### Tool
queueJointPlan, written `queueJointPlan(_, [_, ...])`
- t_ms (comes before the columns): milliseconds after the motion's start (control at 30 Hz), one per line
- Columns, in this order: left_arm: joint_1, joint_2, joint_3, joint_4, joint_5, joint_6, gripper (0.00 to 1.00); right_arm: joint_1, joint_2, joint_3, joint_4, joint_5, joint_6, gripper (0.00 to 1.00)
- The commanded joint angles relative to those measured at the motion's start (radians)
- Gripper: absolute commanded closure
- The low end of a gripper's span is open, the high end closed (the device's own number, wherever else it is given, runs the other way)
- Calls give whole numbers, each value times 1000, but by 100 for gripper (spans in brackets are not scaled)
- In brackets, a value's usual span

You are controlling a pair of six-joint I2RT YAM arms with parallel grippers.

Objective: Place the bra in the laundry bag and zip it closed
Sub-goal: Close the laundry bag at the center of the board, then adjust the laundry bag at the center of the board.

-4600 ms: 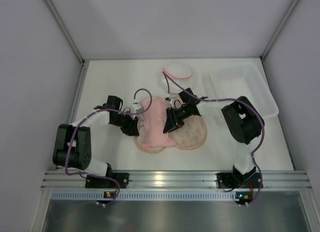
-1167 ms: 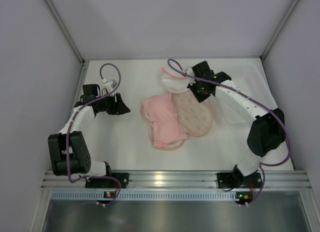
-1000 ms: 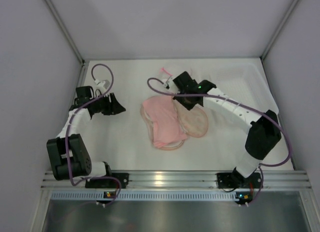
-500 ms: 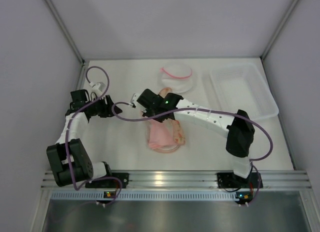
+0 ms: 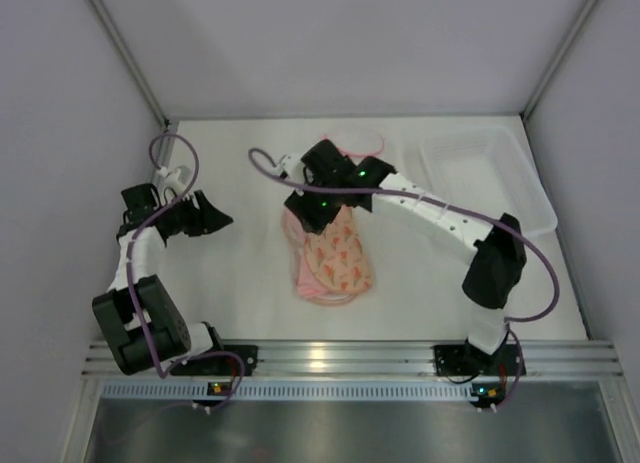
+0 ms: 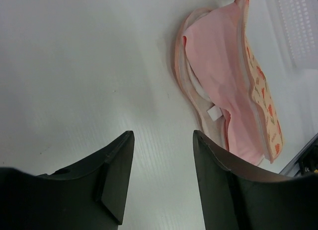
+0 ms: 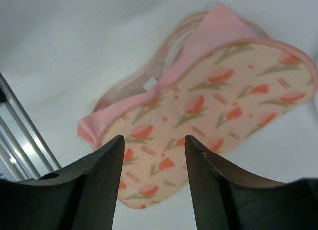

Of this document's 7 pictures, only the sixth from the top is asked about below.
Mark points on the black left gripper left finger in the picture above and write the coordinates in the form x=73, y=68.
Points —
x=89, y=194

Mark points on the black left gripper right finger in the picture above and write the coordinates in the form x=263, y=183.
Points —
x=236, y=195

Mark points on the floral orange bra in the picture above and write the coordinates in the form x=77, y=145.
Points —
x=211, y=117

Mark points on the pink cloth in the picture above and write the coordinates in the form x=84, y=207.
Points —
x=212, y=51

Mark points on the clear plastic bin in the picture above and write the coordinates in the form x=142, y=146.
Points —
x=295, y=24

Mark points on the aluminium front rail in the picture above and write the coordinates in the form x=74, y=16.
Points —
x=292, y=167

